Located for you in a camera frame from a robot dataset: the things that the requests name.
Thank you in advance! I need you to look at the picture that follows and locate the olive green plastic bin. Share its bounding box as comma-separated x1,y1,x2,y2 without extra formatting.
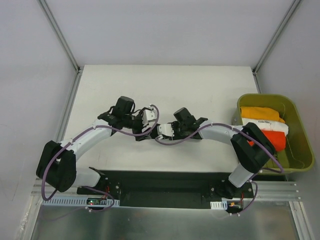
231,93,315,174

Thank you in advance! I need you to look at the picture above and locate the black t shirt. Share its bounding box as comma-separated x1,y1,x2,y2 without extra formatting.
148,125,161,139

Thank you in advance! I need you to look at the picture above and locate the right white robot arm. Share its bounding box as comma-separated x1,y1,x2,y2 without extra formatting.
171,107,276,199

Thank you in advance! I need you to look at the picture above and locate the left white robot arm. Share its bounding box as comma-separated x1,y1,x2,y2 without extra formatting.
36,96,160,195

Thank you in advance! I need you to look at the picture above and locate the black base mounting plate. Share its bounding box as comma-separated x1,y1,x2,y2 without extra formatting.
76,170,254,209

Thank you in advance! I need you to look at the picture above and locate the yellow rolled t shirt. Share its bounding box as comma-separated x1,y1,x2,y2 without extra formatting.
240,106,285,123

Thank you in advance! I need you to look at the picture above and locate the white rolled t shirt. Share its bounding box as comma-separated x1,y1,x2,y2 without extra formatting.
242,117,289,136

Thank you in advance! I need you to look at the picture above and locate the orange rolled t shirt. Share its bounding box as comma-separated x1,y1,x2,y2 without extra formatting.
262,130,286,152

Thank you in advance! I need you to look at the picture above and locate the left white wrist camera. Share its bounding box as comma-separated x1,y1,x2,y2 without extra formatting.
142,106,157,126

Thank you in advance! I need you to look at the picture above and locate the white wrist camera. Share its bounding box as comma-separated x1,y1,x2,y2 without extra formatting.
142,106,157,126
156,123,175,141

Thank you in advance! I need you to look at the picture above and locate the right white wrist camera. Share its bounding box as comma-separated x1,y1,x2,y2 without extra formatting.
156,123,175,141

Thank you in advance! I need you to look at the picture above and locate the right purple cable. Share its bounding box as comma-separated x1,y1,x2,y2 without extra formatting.
154,122,285,218

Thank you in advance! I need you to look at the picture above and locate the right white cable duct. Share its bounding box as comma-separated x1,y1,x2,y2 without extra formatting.
210,200,228,211

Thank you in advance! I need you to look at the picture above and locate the white cable duct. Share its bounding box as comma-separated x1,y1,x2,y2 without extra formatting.
42,196,120,208
210,200,228,211

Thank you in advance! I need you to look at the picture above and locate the right aluminium corner post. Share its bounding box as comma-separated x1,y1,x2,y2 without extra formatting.
254,0,302,72

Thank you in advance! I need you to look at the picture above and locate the aluminium corner post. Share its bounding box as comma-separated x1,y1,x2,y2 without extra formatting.
254,0,302,72
37,0,81,73

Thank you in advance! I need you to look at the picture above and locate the left white cable duct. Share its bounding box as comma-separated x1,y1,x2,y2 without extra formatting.
42,196,120,208

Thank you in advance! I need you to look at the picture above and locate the aluminium frame rail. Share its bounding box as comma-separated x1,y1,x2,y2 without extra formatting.
30,179,302,201

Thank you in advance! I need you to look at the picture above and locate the left aluminium corner post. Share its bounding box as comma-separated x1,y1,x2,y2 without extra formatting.
37,0,81,73

